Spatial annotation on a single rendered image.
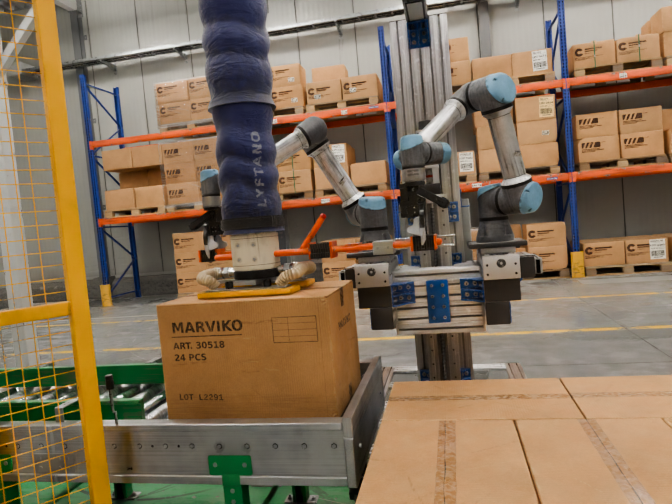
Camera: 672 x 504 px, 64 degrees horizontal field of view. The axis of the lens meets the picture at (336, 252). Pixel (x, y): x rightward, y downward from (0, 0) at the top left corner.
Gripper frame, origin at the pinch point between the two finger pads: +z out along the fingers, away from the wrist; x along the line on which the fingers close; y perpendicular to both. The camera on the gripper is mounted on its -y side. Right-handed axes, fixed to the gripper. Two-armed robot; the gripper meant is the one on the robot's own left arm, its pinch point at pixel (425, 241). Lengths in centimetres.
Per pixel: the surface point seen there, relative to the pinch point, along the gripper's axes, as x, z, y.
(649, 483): 55, 54, -48
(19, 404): 26, 45, 144
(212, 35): 11, -75, 64
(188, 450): 34, 58, 75
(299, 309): 19.9, 17.6, 39.6
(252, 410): 20, 50, 59
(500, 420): 18, 54, -19
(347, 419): 34, 48, 24
